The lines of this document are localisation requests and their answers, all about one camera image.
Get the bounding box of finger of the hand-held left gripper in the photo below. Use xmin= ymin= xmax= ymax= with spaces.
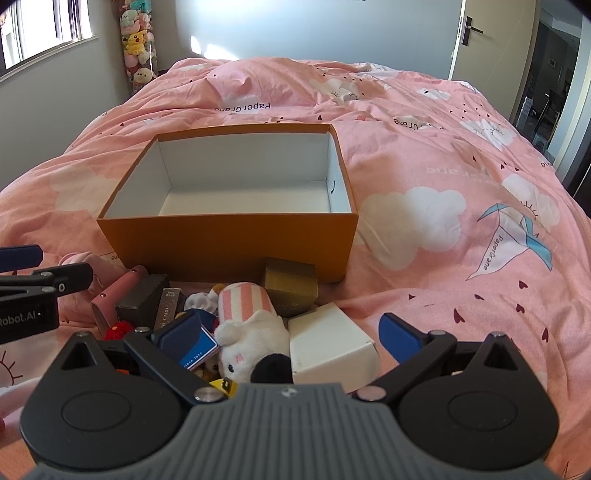
xmin=0 ymin=246 xmax=44 ymax=273
xmin=0 ymin=263 xmax=94 ymax=298

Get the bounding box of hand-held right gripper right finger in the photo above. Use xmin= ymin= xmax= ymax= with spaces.
xmin=355 ymin=313 xmax=525 ymax=402

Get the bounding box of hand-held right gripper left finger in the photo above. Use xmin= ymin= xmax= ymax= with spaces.
xmin=59 ymin=309 xmax=225 ymax=407

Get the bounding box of brown slim box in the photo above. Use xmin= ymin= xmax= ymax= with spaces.
xmin=154 ymin=287 xmax=188 ymax=330

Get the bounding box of blue card pack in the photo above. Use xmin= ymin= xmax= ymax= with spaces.
xmin=178 ymin=325 xmax=219 ymax=370

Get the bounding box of small white plush doll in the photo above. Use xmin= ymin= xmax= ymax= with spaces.
xmin=185 ymin=284 xmax=227 ymax=325

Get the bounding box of dark grey box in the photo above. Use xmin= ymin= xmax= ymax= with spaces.
xmin=115 ymin=273 xmax=171 ymax=328

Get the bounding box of pink case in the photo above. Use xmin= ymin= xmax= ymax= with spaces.
xmin=91 ymin=265 xmax=151 ymax=337

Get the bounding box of white cardboard box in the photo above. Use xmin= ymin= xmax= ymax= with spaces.
xmin=288 ymin=302 xmax=380 ymax=385

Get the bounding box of orange cardboard box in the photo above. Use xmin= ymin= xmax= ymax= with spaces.
xmin=97 ymin=123 xmax=360 ymax=283

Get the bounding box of gold cardboard box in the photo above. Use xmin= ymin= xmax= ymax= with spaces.
xmin=264 ymin=257 xmax=319 ymax=318

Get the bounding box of pink printed blanket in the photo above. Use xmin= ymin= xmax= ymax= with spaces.
xmin=0 ymin=58 xmax=591 ymax=480

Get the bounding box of window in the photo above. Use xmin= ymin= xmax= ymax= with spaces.
xmin=0 ymin=0 xmax=100 ymax=71

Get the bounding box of clear tube of plush toys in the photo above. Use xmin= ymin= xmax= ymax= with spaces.
xmin=119 ymin=0 xmax=160 ymax=95

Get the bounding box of dark chair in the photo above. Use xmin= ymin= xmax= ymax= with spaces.
xmin=531 ymin=90 xmax=567 ymax=136

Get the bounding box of white door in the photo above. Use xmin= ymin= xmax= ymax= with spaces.
xmin=448 ymin=0 xmax=546 ymax=126

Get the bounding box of black door handle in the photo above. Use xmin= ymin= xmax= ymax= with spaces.
xmin=461 ymin=16 xmax=484 ymax=46

